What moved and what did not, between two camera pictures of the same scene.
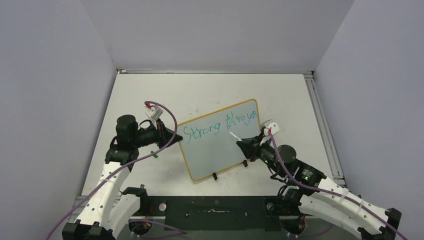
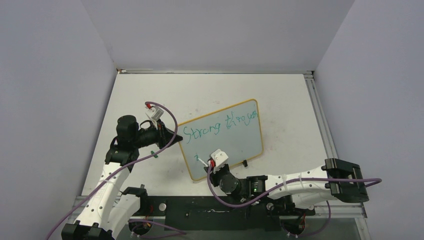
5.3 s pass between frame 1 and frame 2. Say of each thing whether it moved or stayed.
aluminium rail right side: stayed
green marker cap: stayed
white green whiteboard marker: moved
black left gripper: stayed
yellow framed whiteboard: stayed
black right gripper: moved
